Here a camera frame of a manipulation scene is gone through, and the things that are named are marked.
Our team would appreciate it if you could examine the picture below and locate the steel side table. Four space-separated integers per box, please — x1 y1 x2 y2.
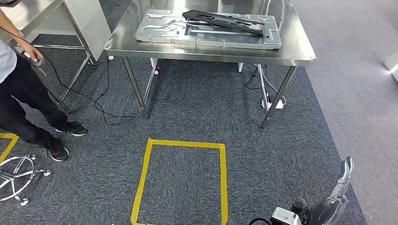
0 0 97 114

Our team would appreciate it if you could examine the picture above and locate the black round stool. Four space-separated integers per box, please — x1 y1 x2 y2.
0 154 52 207

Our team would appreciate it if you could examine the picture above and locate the black floor cable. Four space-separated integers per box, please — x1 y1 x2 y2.
0 26 168 126

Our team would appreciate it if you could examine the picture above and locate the grey aluminium fixture plate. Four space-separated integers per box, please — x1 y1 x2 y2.
135 8 283 50

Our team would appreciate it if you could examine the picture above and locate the white power strip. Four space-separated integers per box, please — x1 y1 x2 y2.
260 98 285 110

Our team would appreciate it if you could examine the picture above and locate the person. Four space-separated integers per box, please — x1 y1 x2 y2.
0 0 89 163

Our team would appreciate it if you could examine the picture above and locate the yellow floor tape square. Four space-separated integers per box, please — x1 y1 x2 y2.
130 138 229 225
0 133 19 164

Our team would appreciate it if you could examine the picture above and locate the grey metal workbench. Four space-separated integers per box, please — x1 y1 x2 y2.
104 0 317 128

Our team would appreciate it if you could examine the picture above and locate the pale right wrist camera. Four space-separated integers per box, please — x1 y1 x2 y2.
269 207 302 225

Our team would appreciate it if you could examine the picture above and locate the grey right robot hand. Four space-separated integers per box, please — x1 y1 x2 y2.
291 156 355 225

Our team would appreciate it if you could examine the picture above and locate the black plastic plate part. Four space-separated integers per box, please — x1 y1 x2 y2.
182 9 266 35

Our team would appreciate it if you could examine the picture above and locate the white cable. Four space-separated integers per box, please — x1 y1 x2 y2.
257 64 287 108

